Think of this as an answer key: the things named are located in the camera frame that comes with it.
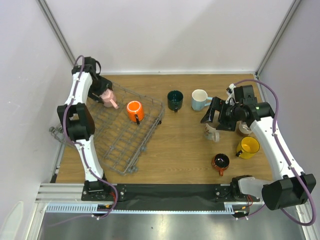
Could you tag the grey wire dish rack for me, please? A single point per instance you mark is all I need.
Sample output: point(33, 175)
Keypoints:
point(119, 141)

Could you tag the orange enamel mug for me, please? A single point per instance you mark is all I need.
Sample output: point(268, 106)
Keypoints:
point(135, 111)

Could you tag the dark green mug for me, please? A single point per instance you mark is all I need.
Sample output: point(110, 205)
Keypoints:
point(175, 100)

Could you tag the steel brown tumbler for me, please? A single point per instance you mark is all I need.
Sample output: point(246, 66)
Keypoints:
point(243, 129)

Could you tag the pink faceted mug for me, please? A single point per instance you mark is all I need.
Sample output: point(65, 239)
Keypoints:
point(109, 99)

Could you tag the cream floral tall mug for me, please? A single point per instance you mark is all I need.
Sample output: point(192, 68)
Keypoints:
point(211, 133)

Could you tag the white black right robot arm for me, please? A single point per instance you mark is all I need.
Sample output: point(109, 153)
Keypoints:
point(290, 185)

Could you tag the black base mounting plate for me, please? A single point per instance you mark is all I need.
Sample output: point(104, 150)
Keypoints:
point(174, 197)

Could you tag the yellow enamel mug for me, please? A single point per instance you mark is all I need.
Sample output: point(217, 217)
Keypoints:
point(247, 147)

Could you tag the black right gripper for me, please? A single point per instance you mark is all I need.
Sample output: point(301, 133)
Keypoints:
point(222, 115)

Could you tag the light blue mug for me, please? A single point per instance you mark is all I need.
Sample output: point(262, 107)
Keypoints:
point(200, 99)

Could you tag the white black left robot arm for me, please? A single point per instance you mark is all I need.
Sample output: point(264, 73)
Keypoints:
point(77, 122)

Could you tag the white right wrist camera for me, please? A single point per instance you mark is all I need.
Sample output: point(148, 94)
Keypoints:
point(231, 101)

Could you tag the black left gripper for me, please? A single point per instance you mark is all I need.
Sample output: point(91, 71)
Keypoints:
point(105, 84)

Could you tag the red black patterned cup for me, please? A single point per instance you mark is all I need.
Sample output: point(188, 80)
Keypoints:
point(220, 162)

